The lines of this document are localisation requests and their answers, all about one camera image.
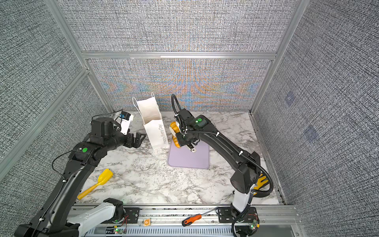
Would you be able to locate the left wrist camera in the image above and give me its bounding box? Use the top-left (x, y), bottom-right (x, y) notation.
top-left (114, 110), bottom-right (134, 135)

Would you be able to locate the lavender plastic tray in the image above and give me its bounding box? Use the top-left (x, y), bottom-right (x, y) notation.
top-left (168, 141), bottom-right (210, 169)

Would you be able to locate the yellow work glove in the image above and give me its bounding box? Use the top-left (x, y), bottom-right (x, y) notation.
top-left (253, 174), bottom-right (269, 198)

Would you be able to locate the yellow plastic scoop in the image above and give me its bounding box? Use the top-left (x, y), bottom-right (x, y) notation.
top-left (77, 169), bottom-right (114, 200)

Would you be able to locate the white paper gift bag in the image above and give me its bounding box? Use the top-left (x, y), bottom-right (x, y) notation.
top-left (132, 93), bottom-right (169, 150)

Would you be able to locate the small orange tag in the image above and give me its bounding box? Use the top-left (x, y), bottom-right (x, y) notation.
top-left (143, 218), bottom-right (151, 227)

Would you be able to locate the orange handled screwdriver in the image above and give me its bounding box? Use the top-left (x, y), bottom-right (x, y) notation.
top-left (182, 208), bottom-right (216, 227)

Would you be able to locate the small round striped bun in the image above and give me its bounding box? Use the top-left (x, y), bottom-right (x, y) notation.
top-left (169, 121), bottom-right (180, 137)

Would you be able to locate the aluminium front rail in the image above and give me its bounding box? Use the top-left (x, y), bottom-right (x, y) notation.
top-left (50, 204), bottom-right (303, 237)

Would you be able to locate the small oblong striped roll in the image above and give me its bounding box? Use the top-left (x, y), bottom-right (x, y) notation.
top-left (172, 136), bottom-right (181, 148)

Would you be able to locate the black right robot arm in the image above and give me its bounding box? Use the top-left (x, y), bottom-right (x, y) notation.
top-left (171, 94), bottom-right (274, 221)

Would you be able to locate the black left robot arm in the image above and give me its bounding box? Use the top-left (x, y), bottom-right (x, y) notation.
top-left (14, 117), bottom-right (146, 237)

